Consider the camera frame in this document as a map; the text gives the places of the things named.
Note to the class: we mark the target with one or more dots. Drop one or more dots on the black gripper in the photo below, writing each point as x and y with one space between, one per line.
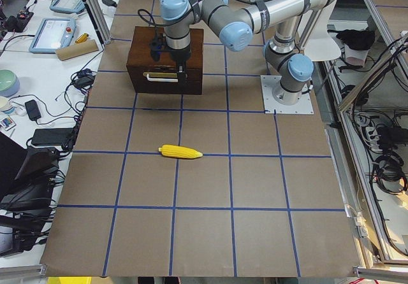
179 55

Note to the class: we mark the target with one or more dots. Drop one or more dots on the wooden drawer with white handle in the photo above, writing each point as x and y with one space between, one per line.
167 77

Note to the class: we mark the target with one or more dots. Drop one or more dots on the dark wooden drawer cabinet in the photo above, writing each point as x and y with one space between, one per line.
139 61

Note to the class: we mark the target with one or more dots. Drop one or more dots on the yellow corn cob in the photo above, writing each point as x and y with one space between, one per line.
179 152

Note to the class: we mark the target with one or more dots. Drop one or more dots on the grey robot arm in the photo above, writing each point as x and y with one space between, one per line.
235 30

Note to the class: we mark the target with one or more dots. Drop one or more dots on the cardboard tube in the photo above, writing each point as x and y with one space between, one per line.
76 50

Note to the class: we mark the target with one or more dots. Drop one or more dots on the yellow tool on desk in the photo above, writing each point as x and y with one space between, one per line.
82 38

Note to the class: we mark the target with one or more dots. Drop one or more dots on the blue teach pendant far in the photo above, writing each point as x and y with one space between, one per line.
67 6

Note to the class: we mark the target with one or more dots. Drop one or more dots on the blue teach pendant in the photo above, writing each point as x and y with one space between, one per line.
67 6
53 34

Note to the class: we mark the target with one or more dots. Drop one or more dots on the blue teach pendant near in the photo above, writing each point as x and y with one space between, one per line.
53 34

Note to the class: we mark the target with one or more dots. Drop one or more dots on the white chair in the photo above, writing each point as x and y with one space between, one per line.
314 39

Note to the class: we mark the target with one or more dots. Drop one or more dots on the black flat power brick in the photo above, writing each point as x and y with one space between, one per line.
50 136

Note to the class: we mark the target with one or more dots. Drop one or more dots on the black power adapter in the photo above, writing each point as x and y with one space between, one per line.
32 110

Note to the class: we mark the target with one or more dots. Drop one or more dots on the green round bowl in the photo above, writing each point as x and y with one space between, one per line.
9 83

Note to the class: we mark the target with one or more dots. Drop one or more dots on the black cloth on chair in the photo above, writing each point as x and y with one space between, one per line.
357 40

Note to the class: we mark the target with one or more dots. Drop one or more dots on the white mug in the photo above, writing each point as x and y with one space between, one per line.
5 106

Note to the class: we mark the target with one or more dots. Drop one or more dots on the colourful remote control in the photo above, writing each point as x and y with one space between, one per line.
7 123

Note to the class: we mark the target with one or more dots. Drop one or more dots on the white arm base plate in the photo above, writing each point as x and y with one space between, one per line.
278 101

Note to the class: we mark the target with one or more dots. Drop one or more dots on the aluminium frame post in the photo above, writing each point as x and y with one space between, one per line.
98 21

